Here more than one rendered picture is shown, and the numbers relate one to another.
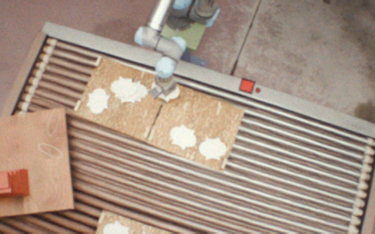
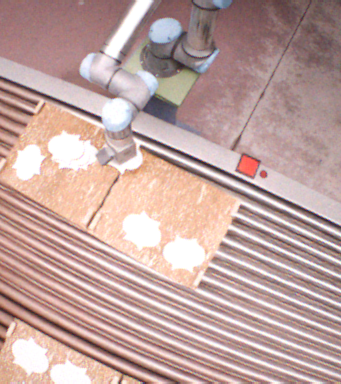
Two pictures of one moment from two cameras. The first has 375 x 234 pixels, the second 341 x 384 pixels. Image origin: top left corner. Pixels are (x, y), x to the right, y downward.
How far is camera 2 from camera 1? 0.53 m
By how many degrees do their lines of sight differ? 2
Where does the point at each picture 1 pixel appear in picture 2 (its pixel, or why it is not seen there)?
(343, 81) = not seen: outside the picture
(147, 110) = (94, 184)
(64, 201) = not seen: outside the picture
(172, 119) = (129, 202)
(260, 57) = (270, 136)
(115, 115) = (49, 185)
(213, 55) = (209, 126)
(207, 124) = (182, 216)
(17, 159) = not seen: outside the picture
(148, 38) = (99, 69)
